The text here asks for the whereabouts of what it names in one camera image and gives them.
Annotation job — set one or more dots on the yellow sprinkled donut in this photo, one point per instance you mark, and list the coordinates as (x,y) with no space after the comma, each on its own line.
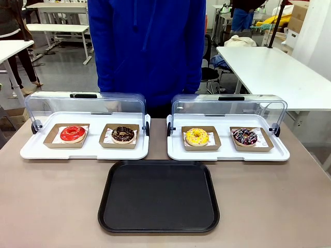
(191,139)

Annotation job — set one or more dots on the chocolate donut with nuts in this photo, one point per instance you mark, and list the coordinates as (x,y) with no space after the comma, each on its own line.
(116,138)

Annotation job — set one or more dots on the brown cardboard donut tray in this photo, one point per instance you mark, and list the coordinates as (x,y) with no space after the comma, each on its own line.
(49,142)
(217,147)
(103,145)
(267,148)

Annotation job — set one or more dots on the black serving tray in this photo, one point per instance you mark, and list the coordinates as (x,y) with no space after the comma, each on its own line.
(157,196)

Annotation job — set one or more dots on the chocolate donut with sprinkles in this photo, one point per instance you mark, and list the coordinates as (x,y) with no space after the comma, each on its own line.
(240,140)

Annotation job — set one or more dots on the red glazed donut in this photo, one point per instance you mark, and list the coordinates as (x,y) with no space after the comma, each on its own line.
(77,138)

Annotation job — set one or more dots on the black lid hinge knob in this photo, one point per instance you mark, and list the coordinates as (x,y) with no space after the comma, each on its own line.
(276,131)
(147,128)
(33,127)
(168,129)

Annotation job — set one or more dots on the white printed paper liner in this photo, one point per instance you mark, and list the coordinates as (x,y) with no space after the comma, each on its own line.
(261,137)
(212,137)
(56,139)
(107,138)

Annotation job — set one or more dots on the clear display case lid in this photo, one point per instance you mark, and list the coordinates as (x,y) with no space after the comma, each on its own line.
(219,108)
(77,104)

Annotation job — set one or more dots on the white display case base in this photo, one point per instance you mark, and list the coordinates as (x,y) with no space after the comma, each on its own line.
(225,155)
(94,134)

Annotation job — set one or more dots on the black office chair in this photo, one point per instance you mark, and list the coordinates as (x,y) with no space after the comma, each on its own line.
(210,73)

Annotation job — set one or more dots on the person in blue hoodie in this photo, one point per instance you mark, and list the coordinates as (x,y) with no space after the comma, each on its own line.
(144,51)

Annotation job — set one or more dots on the blue cloth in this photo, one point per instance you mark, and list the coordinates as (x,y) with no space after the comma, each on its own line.
(219,62)

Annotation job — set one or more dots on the cream cloth bag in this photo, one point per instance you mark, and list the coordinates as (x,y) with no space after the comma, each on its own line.
(239,41)

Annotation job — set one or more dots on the large white table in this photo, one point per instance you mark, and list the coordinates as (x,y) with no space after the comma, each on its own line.
(271,72)

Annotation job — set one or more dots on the person in blue apron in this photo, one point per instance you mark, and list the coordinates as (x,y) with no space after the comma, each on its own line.
(241,18)

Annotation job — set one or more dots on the black stand pole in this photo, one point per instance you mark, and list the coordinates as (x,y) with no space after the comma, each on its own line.
(275,25)

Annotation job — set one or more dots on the white box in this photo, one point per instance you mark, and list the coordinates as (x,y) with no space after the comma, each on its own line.
(292,37)

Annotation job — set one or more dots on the yellow cloth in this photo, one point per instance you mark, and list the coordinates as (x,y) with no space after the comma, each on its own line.
(280,20)

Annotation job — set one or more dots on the brown cardboard box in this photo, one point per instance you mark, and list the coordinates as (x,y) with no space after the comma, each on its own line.
(297,15)

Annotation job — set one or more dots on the person in dark clothes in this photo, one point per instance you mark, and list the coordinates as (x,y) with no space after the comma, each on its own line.
(10,20)

